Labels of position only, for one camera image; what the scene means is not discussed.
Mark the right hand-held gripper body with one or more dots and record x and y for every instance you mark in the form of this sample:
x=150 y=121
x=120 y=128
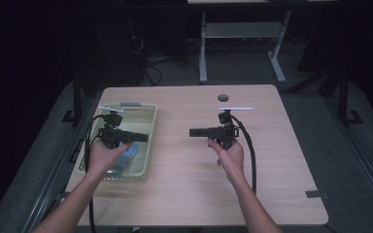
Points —
x=225 y=132

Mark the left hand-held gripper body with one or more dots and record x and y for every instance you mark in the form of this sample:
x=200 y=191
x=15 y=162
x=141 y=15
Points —
x=110 y=134

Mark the pale green plastic basket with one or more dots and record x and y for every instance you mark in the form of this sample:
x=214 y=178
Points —
x=142 y=119

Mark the blue knitted monster glove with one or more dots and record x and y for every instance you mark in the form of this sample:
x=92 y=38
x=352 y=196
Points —
x=128 y=158

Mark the person's left hand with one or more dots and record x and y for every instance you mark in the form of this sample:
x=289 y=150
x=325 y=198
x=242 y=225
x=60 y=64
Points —
x=102 y=160

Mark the person's right hand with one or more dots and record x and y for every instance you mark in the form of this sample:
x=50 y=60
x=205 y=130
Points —
x=231 y=161

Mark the grey round table grommet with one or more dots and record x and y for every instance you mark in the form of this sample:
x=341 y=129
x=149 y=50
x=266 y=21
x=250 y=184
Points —
x=222 y=97

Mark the black metal stand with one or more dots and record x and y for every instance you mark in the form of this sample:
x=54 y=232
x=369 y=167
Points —
x=344 y=97
x=76 y=97

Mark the black tape strip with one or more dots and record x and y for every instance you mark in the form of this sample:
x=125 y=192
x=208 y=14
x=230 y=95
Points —
x=316 y=194

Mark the metal floor rail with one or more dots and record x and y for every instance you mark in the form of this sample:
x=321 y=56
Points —
x=369 y=181
x=45 y=194

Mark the white metal desk frame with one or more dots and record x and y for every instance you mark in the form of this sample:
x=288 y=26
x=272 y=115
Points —
x=239 y=29

